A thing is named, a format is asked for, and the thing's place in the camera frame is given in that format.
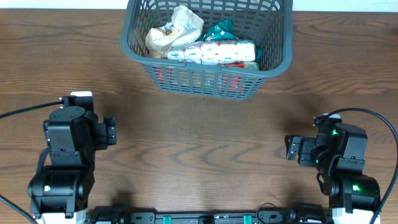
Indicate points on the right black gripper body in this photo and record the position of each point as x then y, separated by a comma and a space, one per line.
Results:
294, 148

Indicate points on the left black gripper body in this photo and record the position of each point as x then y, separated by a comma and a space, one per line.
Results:
111, 130

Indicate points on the grey plastic basket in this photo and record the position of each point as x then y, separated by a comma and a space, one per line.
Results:
269, 24

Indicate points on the Kleenex tissue multipack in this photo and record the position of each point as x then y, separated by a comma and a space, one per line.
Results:
215, 52

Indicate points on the beige Panfee snack bag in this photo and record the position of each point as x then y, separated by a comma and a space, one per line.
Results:
184, 28

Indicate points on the green Nescafe coffee bag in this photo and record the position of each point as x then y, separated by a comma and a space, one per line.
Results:
223, 30

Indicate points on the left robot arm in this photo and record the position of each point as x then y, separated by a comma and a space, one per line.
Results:
60, 189

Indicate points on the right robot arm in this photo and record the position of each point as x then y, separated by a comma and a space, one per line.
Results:
337, 153

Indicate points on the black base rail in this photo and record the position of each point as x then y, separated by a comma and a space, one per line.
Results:
266, 213

